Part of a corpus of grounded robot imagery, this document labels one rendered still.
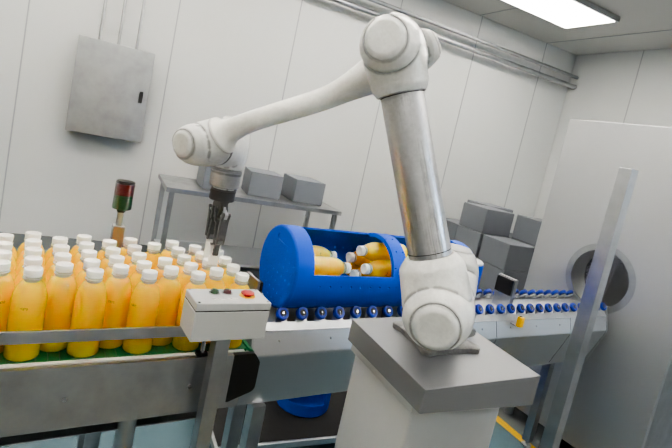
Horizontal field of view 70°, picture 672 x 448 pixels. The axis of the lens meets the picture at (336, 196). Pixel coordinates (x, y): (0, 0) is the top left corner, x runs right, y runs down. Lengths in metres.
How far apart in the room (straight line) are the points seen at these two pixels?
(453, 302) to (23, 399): 1.00
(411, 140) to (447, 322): 0.39
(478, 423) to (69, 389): 1.03
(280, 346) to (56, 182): 3.65
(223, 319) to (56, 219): 3.89
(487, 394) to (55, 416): 1.03
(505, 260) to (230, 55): 3.35
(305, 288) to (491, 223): 3.86
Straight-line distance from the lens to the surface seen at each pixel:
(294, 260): 1.56
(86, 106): 4.68
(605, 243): 2.42
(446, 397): 1.21
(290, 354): 1.67
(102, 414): 1.44
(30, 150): 4.96
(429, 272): 1.08
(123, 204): 1.81
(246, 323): 1.30
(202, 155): 1.26
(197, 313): 1.24
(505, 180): 6.97
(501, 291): 2.51
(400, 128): 1.08
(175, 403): 1.48
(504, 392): 1.33
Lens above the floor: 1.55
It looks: 7 degrees down
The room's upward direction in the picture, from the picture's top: 12 degrees clockwise
